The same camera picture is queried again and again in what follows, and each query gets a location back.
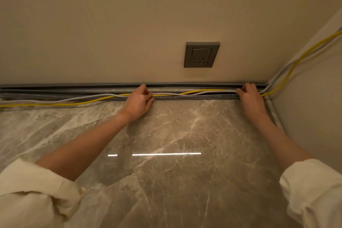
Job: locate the person's right hand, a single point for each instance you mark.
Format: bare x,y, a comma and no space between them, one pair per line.
252,102

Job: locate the person's left hand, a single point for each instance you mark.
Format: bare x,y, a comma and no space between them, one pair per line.
136,103

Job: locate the person's right thumb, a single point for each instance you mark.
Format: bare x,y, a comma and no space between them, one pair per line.
239,93

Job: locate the person's left thumb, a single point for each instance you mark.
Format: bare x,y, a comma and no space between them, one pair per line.
148,101

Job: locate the person's right forearm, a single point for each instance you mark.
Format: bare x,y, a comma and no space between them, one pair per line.
280,142

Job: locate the person's left forearm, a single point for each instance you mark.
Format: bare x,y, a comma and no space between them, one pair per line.
85,145

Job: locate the dark grey baseboard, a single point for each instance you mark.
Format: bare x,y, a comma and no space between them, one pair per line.
80,85

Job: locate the white right shirt sleeve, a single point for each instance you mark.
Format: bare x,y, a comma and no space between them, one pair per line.
315,193

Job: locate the white shirt sleeve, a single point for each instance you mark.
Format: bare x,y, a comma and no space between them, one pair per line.
32,195
315,193

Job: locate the white left shirt sleeve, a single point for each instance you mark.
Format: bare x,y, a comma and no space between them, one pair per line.
32,195

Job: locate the grey wall socket with switch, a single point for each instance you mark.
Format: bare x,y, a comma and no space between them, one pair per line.
201,54

